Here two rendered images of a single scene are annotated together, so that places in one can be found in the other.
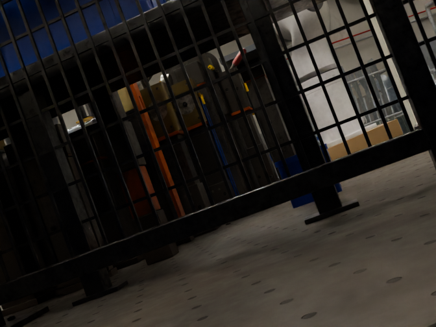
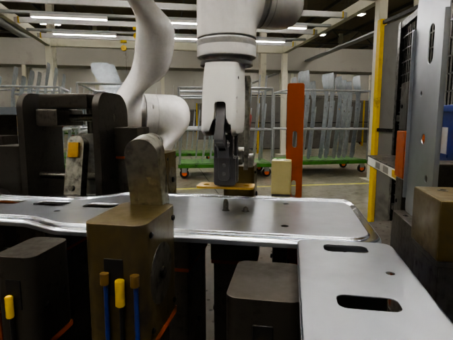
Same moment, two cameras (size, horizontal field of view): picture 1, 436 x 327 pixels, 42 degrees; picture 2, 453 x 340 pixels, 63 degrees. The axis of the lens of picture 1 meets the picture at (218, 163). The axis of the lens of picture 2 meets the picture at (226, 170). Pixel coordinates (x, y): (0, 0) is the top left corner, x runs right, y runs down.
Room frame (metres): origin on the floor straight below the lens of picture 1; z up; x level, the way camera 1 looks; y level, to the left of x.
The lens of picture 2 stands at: (1.35, 0.79, 1.13)
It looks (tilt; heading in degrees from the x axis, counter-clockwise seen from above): 8 degrees down; 268
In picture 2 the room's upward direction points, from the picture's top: straight up
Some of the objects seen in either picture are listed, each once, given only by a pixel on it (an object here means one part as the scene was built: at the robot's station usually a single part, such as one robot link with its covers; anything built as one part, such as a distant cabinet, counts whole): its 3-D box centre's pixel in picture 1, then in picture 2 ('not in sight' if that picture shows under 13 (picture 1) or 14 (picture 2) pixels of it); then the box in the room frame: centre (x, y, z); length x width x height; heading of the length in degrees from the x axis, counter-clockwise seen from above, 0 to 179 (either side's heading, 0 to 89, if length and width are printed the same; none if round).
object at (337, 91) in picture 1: (330, 108); not in sight; (1.56, -0.34, 0.88); 0.19 x 0.19 x 0.18
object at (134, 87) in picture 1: (148, 130); (292, 218); (1.21, 0.11, 0.95); 0.03 x 0.01 x 0.50; 169
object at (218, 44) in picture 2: not in sight; (226, 52); (1.33, 0.24, 1.23); 0.09 x 0.08 x 0.03; 79
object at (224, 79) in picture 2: not in sight; (226, 96); (1.33, 0.25, 1.17); 0.10 x 0.07 x 0.11; 79
